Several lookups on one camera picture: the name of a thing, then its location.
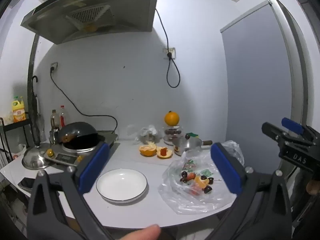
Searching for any red cap bottle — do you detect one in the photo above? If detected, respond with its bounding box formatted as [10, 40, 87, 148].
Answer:
[59, 105, 67, 128]

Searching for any yellow detergent bottle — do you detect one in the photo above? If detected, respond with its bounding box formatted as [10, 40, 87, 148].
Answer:
[12, 96, 27, 123]

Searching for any large steel lid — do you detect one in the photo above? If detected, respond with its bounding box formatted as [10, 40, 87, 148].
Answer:
[22, 142, 52, 170]

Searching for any black range hood cable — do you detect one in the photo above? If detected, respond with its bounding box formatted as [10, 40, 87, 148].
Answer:
[154, 7, 181, 89]

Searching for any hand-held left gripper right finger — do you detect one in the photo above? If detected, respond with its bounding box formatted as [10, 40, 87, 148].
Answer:
[200, 142, 293, 240]

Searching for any black cooker cable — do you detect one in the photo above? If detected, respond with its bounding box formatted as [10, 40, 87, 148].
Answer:
[50, 69, 118, 133]

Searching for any grey refrigerator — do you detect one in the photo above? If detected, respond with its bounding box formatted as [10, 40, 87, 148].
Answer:
[220, 0, 315, 143]

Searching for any clear container of dates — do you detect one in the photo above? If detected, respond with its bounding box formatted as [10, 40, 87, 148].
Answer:
[162, 126, 184, 145]

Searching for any black metal rack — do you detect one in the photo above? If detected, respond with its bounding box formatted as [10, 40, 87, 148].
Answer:
[0, 117, 34, 160]

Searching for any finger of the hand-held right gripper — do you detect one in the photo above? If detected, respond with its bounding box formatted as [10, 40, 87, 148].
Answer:
[262, 122, 313, 143]
[281, 117, 319, 143]

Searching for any steel pot with wooden handle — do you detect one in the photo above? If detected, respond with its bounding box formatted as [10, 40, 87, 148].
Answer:
[174, 140, 213, 157]

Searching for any person's left hand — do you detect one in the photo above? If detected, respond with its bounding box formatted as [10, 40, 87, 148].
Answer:
[119, 224, 161, 240]

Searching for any crumpled clear plastic bag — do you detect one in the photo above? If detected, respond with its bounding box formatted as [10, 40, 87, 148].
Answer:
[126, 124, 163, 145]

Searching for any black wok with wooden handle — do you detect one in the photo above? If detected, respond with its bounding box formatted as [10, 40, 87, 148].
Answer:
[57, 122, 105, 152]

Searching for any grey vertical pipe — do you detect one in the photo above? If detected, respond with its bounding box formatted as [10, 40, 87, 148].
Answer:
[26, 34, 40, 130]

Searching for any printed clear plastic bag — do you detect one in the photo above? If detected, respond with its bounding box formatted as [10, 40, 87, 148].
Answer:
[158, 140, 245, 215]

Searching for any steel induction cooker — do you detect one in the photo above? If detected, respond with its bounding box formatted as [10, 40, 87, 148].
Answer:
[44, 130, 118, 167]

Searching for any dark sauce bottle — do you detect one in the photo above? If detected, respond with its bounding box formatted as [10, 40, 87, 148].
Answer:
[50, 109, 58, 130]

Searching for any white wall socket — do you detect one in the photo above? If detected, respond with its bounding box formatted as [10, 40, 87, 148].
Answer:
[164, 47, 176, 60]

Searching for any whole orange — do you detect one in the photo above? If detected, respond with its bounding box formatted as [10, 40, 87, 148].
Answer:
[164, 110, 180, 126]

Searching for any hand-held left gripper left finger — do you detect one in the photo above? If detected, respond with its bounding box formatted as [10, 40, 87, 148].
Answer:
[26, 142, 120, 240]

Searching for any white round plate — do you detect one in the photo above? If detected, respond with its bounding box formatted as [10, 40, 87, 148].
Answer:
[96, 168, 148, 204]

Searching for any orange peel half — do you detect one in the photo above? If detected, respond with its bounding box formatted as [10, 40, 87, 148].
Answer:
[156, 146, 173, 159]
[139, 142, 157, 157]

